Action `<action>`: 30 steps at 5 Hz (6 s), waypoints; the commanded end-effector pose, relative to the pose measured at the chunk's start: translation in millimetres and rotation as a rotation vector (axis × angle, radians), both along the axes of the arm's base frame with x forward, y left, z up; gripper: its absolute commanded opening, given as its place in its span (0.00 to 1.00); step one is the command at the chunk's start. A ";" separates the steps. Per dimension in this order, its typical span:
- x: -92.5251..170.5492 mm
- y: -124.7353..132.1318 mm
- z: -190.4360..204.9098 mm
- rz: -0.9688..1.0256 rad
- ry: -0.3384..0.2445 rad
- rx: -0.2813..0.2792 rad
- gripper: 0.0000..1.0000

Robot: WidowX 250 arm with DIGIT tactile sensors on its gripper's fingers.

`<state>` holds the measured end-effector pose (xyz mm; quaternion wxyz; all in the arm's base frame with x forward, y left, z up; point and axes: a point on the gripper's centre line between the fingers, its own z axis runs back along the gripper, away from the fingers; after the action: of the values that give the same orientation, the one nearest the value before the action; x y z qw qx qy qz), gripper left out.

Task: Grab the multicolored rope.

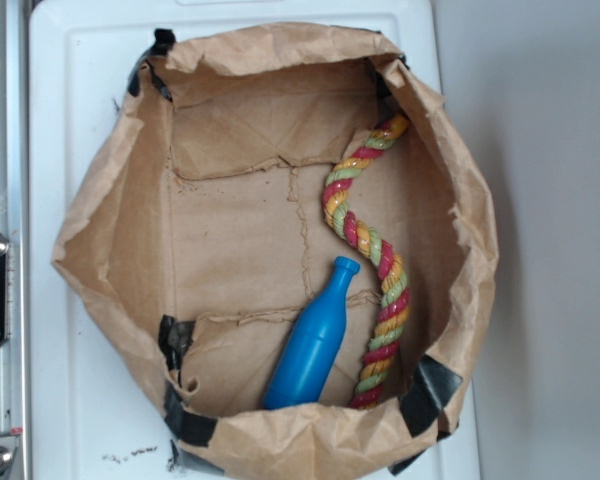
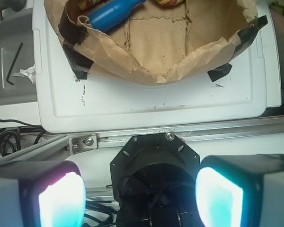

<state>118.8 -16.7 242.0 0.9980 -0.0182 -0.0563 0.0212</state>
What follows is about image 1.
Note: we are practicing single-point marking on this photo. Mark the white plastic tray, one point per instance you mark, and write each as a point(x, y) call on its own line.
point(90, 420)

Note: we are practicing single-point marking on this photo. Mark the aluminium frame rail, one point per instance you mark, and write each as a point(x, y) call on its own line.
point(15, 445)

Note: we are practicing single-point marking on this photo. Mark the blue plastic bottle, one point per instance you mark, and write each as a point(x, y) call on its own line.
point(310, 352)

